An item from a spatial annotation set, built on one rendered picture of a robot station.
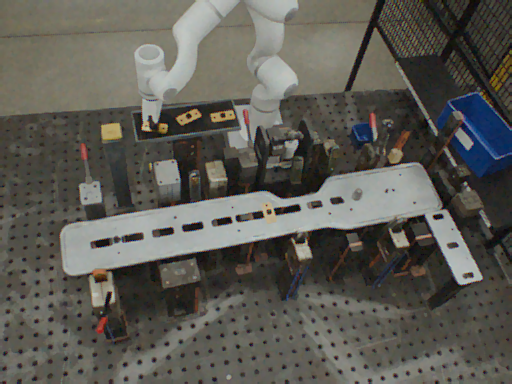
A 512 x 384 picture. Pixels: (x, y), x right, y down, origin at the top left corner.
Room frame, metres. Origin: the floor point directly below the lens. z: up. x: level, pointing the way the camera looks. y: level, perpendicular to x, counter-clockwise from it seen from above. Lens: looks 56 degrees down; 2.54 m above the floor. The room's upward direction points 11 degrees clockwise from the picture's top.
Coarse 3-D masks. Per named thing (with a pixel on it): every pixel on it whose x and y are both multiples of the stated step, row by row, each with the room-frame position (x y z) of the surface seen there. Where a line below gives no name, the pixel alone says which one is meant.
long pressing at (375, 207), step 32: (256, 192) 1.00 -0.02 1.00; (320, 192) 1.06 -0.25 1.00; (352, 192) 1.09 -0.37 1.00; (384, 192) 1.12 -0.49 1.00; (416, 192) 1.15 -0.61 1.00; (96, 224) 0.75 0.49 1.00; (128, 224) 0.77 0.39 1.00; (160, 224) 0.80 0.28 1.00; (256, 224) 0.87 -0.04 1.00; (288, 224) 0.90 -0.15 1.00; (320, 224) 0.93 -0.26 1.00; (352, 224) 0.95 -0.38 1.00; (64, 256) 0.62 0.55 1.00; (96, 256) 0.64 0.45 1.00; (128, 256) 0.66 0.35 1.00; (160, 256) 0.68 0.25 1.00
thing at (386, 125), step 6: (384, 120) 1.28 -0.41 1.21; (390, 120) 1.28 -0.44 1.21; (384, 126) 1.26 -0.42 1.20; (390, 126) 1.26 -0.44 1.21; (378, 132) 1.27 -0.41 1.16; (384, 132) 1.27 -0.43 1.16; (390, 132) 1.24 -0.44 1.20; (378, 138) 1.25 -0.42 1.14; (384, 138) 1.26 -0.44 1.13; (378, 144) 1.24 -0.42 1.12; (384, 144) 1.25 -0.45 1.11
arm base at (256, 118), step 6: (252, 108) 1.42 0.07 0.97; (252, 114) 1.42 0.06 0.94; (258, 114) 1.40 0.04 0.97; (264, 114) 1.40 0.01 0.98; (270, 114) 1.41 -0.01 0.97; (276, 114) 1.44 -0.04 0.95; (252, 120) 1.41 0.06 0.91; (258, 120) 1.40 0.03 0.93; (264, 120) 1.40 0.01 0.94; (270, 120) 1.41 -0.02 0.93; (276, 120) 1.53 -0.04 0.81; (252, 126) 1.41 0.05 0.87; (264, 126) 1.40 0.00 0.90; (270, 126) 1.42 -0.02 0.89; (240, 132) 1.42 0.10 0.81; (246, 132) 1.42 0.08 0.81; (252, 132) 1.41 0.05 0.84; (246, 138) 1.39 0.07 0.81; (252, 138) 1.40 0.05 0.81
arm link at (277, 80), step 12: (276, 60) 1.46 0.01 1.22; (264, 72) 1.41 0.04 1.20; (276, 72) 1.40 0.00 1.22; (288, 72) 1.41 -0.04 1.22; (264, 84) 1.39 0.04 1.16; (276, 84) 1.36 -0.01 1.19; (288, 84) 1.37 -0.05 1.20; (252, 96) 1.44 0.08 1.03; (264, 96) 1.39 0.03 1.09; (276, 96) 1.35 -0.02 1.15; (288, 96) 1.38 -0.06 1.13; (264, 108) 1.40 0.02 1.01; (276, 108) 1.43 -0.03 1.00
